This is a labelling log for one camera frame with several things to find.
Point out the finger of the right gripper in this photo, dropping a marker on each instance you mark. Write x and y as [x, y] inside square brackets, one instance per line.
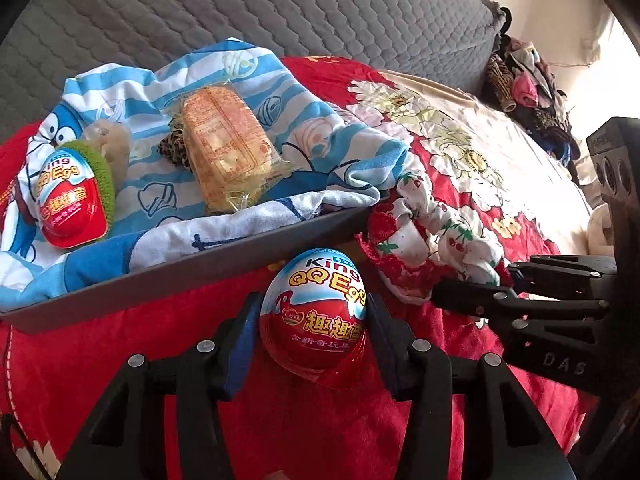
[484, 301]
[564, 275]

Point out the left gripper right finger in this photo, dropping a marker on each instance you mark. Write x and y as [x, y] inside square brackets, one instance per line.
[414, 370]

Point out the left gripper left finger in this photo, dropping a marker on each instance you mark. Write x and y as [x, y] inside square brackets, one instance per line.
[214, 371]

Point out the cherry print white scrunchie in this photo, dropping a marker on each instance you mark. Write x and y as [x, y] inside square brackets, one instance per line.
[415, 240]

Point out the packaged bread snack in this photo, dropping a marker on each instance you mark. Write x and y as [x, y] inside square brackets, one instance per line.
[230, 154]

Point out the red surprise egg toy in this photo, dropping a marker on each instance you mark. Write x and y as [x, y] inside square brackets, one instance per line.
[55, 196]

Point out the person's hand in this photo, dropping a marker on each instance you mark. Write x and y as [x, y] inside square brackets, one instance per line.
[278, 475]

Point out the red floral quilt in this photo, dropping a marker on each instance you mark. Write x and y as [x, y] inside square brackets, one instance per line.
[279, 421]

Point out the beige bed sheet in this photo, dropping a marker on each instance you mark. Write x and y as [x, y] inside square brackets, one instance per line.
[478, 158]

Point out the dark grey tray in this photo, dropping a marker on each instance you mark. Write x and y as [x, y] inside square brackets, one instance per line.
[208, 266]

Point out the blue striped cartoon cloth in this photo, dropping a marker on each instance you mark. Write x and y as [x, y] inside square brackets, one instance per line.
[160, 209]

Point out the pile of clothes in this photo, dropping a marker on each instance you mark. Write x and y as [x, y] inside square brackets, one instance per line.
[522, 85]

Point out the beige sheer scrunchie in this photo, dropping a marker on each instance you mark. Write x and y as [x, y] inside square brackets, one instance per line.
[113, 141]

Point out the grey quilted pillow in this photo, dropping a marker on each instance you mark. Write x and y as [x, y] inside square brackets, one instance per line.
[43, 42]

